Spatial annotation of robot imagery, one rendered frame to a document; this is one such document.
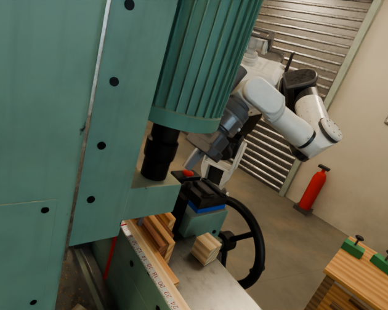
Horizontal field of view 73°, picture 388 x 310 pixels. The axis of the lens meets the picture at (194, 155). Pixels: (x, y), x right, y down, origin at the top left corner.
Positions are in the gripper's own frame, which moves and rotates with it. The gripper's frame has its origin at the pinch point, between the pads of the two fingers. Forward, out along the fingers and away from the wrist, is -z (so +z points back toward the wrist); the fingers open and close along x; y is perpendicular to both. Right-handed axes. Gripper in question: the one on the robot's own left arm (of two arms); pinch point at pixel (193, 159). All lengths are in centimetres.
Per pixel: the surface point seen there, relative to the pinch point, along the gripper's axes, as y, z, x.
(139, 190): 19.1, -10.4, -11.9
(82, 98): 40.3, -2.7, -19.3
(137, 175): 18.0, -9.2, -7.7
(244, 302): -5.2, -15.5, -30.1
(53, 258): 30.3, -21.0, -19.4
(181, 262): 0.6, -18.8, -17.0
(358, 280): -118, 7, -34
